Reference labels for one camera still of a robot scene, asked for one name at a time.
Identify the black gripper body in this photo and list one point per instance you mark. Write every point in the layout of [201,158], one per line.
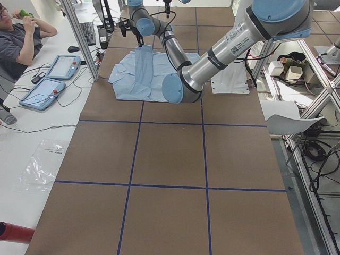
[167,9]
[138,36]

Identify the light blue striped shirt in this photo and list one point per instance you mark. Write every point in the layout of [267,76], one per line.
[149,76]

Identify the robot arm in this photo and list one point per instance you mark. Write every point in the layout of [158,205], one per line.
[176,6]
[261,20]

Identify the black keyboard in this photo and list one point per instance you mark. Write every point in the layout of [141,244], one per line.
[88,31]

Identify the black computer mouse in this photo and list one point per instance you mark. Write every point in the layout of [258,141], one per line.
[72,49]

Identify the upper blue teach pendant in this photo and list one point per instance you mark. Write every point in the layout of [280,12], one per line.
[63,67]

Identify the blue teach pendant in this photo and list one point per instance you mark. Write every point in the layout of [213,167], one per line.
[63,67]
[43,94]

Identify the lower blue teach pendant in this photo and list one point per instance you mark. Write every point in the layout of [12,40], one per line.
[43,94]

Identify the seated person in grey shirt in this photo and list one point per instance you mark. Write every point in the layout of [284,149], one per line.
[21,41]

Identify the green object in hand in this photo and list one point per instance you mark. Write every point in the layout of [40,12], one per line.
[22,13]

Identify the clear plastic bag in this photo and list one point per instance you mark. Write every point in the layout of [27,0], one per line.
[40,173]

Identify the red cylinder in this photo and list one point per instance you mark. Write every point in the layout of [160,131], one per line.
[16,233]

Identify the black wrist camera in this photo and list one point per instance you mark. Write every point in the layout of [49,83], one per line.
[123,27]

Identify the aluminium frame post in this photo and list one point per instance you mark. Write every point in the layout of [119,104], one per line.
[80,38]

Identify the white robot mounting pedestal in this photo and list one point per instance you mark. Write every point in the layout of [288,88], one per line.
[231,85]

